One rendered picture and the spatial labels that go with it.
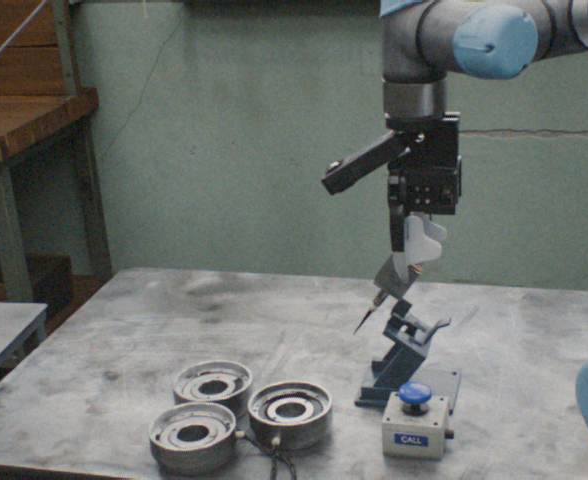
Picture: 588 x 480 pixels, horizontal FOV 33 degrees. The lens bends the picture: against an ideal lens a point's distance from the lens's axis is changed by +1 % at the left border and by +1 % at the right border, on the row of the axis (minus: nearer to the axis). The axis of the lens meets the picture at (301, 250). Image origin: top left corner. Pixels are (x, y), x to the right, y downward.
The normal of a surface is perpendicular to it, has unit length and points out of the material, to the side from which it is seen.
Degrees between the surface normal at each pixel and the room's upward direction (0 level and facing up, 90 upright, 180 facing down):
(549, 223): 90
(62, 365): 0
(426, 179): 90
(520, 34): 90
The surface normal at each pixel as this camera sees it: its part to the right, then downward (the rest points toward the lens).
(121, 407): -0.06, -0.92
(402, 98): -0.49, 0.35
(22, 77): -0.26, 0.38
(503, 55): 0.57, 0.27
